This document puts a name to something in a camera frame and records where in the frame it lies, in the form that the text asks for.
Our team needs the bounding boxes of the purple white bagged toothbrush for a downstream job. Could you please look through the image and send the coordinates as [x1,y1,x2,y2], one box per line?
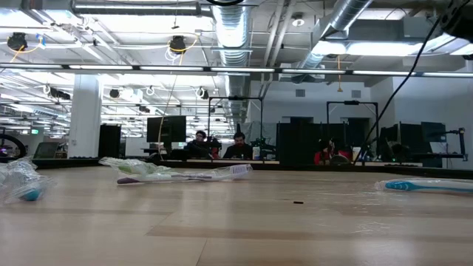
[115,163,254,185]

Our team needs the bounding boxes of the blue white bagged toothbrush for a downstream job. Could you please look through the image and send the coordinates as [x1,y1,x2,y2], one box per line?
[374,177,473,194]
[1,164,57,205]

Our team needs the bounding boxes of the person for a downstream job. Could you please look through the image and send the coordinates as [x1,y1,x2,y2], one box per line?
[313,138,352,166]
[222,132,254,160]
[184,129,222,160]

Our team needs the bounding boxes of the wooden background table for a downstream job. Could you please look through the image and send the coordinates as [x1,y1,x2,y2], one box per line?
[350,160,424,168]
[186,159,281,166]

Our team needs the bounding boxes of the long LED light bar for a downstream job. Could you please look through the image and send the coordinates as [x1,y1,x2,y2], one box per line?
[0,63,473,78]

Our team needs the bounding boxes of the black background monitor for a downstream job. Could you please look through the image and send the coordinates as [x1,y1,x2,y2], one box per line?
[146,115,188,144]

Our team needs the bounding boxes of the black tall cabinet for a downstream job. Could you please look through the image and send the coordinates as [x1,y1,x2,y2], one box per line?
[98,123,123,159]

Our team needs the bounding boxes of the round ceiling sensor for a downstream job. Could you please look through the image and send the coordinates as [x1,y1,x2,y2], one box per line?
[290,12,306,28]

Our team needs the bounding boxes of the white building column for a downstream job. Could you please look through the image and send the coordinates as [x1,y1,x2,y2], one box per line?
[68,73,103,159]

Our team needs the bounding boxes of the rectangular ceiling light panel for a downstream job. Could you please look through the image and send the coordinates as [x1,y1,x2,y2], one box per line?
[313,39,424,58]

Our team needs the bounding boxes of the dark background monitors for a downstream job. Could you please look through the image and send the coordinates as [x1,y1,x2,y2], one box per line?
[379,121,448,154]

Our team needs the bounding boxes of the grey open laptop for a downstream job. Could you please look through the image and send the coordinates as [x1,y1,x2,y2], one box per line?
[33,141,60,160]

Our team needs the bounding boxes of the black curved hoop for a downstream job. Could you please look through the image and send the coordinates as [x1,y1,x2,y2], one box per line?
[0,133,27,160]

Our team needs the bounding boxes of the black background rig frame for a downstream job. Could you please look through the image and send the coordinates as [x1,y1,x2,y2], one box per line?
[207,96,265,160]
[326,100,380,149]

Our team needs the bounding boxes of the black partition wall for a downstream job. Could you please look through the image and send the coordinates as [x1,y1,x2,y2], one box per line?
[276,121,348,169]

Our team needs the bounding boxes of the wide silver ceiling duct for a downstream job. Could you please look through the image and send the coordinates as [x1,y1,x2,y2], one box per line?
[211,0,253,125]

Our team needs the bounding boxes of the black ceiling cable reel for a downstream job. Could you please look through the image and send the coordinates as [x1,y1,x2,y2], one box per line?
[169,35,188,53]
[7,32,29,52]

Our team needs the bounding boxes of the yellow hanging cord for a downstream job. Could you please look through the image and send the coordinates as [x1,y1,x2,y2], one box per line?
[336,55,344,93]

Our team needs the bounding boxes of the black left camera cable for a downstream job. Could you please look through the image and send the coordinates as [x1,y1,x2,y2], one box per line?
[205,0,245,7]

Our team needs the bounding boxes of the slanted silver ceiling duct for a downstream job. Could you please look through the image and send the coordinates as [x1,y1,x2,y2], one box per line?
[297,0,373,71]

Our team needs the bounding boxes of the long black right arm cable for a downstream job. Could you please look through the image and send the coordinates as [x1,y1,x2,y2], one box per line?
[353,16,443,166]

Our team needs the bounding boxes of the black aluminium rig frame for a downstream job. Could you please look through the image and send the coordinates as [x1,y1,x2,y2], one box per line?
[0,157,473,175]

